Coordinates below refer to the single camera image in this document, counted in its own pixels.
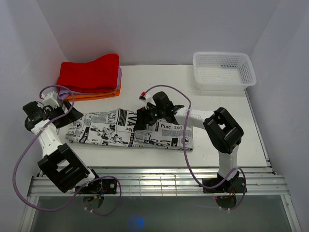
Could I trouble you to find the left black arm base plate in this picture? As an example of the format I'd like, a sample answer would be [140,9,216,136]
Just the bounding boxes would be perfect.
[79,178,117,195]

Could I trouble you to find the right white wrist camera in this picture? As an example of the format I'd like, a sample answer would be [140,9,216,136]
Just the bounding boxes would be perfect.
[139,92,153,104]

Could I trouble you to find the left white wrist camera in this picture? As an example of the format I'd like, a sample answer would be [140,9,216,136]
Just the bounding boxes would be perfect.
[42,91,60,109]

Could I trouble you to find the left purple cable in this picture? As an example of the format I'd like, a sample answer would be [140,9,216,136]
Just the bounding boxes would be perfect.
[12,85,123,216]

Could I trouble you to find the white perforated plastic basket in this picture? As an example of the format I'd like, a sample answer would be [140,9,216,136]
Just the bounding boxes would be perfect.
[193,52,256,91]

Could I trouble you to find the aluminium frame rails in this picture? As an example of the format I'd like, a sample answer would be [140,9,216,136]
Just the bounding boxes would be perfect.
[28,142,290,198]

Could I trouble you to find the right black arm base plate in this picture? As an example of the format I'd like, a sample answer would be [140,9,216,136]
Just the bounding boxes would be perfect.
[202,175,247,193]

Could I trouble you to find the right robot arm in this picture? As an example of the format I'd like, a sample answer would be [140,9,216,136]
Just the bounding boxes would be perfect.
[134,91,244,193]

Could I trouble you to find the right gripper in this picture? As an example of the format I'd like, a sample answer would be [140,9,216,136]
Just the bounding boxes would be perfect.
[134,103,165,131]

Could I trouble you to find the red folded trousers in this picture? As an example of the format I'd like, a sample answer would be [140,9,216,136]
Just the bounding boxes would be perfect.
[57,54,119,93]

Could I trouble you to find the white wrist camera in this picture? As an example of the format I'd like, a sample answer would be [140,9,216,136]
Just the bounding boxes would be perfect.
[139,92,153,104]
[42,91,60,109]

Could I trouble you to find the lilac folded trousers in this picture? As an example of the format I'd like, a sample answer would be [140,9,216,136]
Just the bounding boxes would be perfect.
[58,67,123,100]

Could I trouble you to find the newspaper print trousers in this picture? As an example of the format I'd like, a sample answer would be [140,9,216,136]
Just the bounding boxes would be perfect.
[65,108,194,150]

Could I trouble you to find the orange folded trousers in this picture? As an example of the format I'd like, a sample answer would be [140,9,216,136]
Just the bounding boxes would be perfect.
[62,87,121,104]

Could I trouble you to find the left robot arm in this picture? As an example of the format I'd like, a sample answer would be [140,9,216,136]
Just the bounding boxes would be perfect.
[23,101,102,193]

